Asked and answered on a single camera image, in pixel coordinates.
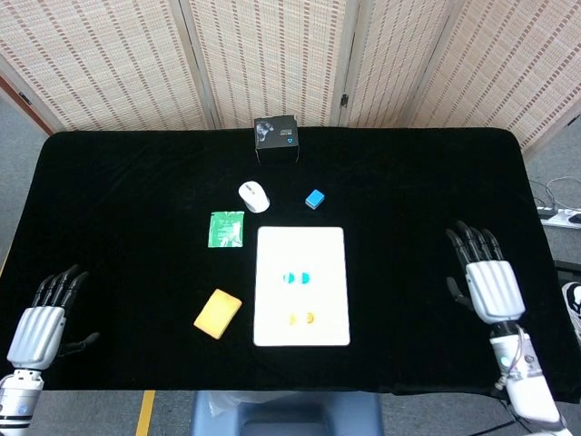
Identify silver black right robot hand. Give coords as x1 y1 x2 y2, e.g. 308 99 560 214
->
445 220 527 325

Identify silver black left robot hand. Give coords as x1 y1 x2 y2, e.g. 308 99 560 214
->
6 264 101 372

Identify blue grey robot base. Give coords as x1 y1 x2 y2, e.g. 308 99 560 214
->
189 389 385 436

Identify white black sneaker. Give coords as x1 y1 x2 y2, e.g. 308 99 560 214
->
561 281 581 346

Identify white power strip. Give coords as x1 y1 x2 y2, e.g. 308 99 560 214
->
537 206 581 229

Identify yellow sponge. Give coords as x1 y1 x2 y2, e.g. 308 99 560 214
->
192 288 243 341

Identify black tablecloth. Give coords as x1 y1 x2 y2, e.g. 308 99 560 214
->
0 126 581 396

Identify white magnetic board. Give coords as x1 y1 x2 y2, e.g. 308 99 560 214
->
251 225 351 348

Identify green foil packet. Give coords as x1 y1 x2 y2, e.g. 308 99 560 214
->
207 210 246 250

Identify white computer mouse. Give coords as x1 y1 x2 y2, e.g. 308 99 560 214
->
238 181 271 213

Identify black cardboard box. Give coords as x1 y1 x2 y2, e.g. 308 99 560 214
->
253 114 300 166

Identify woven folding screen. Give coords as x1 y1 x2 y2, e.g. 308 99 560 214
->
0 0 581 154

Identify grey floor cables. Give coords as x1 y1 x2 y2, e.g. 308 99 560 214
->
528 175 581 213

